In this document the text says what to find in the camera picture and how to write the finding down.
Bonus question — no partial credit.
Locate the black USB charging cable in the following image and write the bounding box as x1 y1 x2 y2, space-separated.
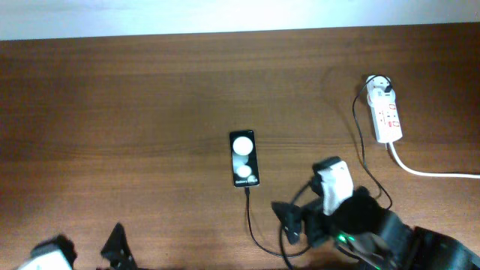
244 74 394 259

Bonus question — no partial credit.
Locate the white USB charger plug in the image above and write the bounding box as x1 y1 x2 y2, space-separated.
367 82 392 107

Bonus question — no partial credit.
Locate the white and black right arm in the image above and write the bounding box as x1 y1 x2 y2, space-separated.
271 177 479 270

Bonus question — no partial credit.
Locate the white power strip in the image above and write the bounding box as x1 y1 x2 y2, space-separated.
367 75 403 144

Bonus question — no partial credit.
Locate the white power strip cord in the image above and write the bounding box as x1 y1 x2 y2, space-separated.
385 141 480 179

